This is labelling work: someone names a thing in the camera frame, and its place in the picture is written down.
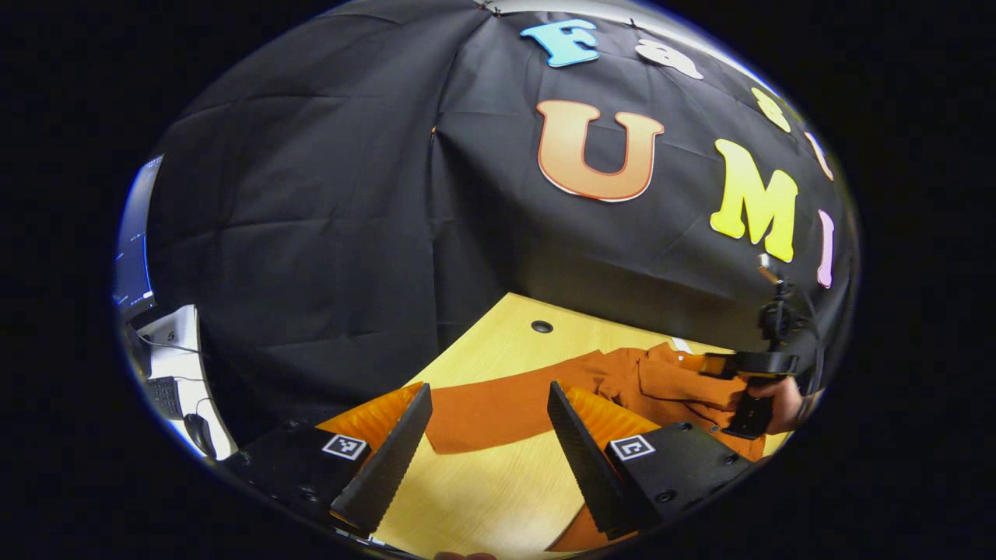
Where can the black backdrop cloth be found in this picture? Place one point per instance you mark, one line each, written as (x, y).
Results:
(311, 233)

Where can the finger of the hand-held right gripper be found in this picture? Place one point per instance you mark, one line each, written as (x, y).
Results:
(759, 364)
(749, 416)

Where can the black computer mouse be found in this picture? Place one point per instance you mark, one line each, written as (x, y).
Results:
(201, 434)

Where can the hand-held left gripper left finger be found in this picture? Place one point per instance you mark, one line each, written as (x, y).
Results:
(389, 467)

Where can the white desk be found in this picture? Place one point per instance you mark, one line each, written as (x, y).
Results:
(180, 350)

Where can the white label sticker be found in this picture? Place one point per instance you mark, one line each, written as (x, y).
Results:
(681, 344)

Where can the black table grommet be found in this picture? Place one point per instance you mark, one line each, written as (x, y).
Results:
(541, 327)

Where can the orange shirt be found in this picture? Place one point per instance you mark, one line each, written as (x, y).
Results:
(498, 412)

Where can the computer monitor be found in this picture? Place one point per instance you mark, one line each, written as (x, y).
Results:
(134, 249)

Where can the black keyboard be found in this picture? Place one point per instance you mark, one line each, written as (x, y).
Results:
(165, 397)

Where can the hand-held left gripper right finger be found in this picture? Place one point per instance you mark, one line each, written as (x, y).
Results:
(587, 467)

